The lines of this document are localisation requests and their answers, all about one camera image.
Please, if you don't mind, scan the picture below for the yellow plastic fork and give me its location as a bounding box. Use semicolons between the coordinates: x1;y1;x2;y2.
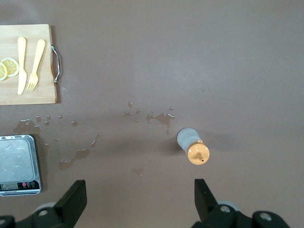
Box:
26;39;46;92

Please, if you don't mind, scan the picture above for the wooden cutting board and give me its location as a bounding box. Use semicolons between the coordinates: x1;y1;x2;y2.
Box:
0;24;62;106

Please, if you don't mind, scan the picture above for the brown table cover sheet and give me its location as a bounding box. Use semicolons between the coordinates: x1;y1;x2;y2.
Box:
0;0;304;228

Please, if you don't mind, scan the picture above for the yellow plastic knife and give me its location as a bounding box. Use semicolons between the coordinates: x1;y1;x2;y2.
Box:
17;37;28;95

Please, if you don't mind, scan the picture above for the lemon slice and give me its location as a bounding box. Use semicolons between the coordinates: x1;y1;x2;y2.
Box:
1;57;19;77
0;61;9;81

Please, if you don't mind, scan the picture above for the steel digital kitchen scale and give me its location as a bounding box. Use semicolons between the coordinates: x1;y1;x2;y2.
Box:
0;134;42;197

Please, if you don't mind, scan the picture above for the translucent squeeze bottle orange cap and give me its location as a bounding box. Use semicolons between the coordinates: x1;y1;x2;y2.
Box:
176;127;210;166

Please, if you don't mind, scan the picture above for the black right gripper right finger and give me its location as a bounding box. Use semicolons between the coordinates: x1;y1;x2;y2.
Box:
191;178;292;228

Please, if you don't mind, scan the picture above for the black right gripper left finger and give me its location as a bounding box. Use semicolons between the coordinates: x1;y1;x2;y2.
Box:
0;180;87;228

